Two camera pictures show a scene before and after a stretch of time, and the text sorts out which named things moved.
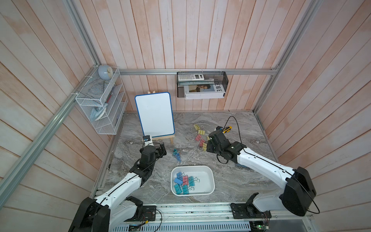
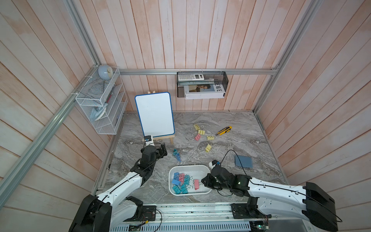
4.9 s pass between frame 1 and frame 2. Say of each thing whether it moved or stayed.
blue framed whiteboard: stayed
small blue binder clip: stayed
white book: stayed
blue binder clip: moved
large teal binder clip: stayed
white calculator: stayed
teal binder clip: stayed
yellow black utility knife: stayed
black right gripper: moved
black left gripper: stayed
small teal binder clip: moved
